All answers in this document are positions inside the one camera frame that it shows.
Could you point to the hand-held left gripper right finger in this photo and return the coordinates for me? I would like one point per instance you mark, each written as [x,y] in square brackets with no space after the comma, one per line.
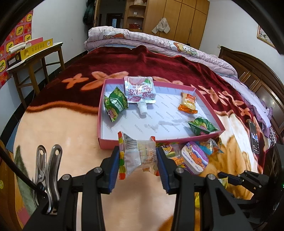
[163,172]

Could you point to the wooden corner shelf unit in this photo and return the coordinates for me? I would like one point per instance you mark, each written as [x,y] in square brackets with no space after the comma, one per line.
[135,13]

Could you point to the colourful candy roll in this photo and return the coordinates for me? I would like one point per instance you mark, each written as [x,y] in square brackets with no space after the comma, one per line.
[121,155]

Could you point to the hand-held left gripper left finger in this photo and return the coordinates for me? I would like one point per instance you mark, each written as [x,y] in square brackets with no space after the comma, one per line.
[113,170]

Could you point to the purple bed sheet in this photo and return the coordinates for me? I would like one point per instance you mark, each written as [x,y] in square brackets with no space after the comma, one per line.
[255,100]

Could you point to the metal spring clip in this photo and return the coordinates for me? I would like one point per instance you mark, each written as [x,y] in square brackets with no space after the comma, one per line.
[48,173]

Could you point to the yellow cardboard box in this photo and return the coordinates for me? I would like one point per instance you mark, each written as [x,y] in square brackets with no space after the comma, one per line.
[33,50]

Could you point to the dark wooden headboard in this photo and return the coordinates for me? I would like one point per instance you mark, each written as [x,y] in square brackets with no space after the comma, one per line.
[255,73]

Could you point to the dark hanging jacket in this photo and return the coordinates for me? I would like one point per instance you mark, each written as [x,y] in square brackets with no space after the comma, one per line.
[89,13]

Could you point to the white rolled paper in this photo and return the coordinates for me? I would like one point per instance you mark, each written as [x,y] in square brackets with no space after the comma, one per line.
[18,47]

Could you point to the clear blue-edged packet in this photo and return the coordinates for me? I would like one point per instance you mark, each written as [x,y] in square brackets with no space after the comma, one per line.
[210,146]

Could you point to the framed wall picture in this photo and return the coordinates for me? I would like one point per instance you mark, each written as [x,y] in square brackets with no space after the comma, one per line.
[265,35]

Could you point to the purple cartoon tin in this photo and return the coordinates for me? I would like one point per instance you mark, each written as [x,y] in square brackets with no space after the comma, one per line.
[194,157]

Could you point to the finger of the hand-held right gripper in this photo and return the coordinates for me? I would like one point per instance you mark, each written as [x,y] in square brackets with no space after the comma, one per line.
[241,178]

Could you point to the black smartphone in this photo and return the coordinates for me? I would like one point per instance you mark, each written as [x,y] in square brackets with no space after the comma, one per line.
[253,136]

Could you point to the lilac folded quilt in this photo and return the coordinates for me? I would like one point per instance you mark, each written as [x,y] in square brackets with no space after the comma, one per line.
[144,42]

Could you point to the red and yellow wall poster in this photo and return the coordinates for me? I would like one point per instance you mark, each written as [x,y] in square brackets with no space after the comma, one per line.
[15,51]

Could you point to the printed plush blanket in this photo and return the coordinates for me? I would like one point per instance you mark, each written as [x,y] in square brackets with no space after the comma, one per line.
[66,133]

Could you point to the pink cardboard box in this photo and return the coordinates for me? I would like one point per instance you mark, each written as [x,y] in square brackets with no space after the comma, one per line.
[164,120]

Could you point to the clear packet of orange sweets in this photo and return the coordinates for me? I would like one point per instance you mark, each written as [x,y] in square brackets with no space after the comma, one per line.
[142,153]

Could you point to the wooden wardrobe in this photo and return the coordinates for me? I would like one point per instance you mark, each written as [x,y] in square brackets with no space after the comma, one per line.
[177,20]

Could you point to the orange rice cracker packet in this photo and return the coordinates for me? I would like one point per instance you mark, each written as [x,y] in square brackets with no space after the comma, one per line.
[188,102]

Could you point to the beige hanging towel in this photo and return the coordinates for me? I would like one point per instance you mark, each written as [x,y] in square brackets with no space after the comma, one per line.
[161,25]

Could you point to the wooden side table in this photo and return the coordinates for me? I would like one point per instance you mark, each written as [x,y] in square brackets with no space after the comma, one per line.
[28,62]

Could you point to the white spouted drink pouch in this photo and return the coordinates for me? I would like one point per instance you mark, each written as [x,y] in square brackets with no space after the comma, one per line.
[138,91]

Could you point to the orange cartoon snack packet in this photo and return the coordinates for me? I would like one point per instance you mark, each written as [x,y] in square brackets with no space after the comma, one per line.
[172,153]

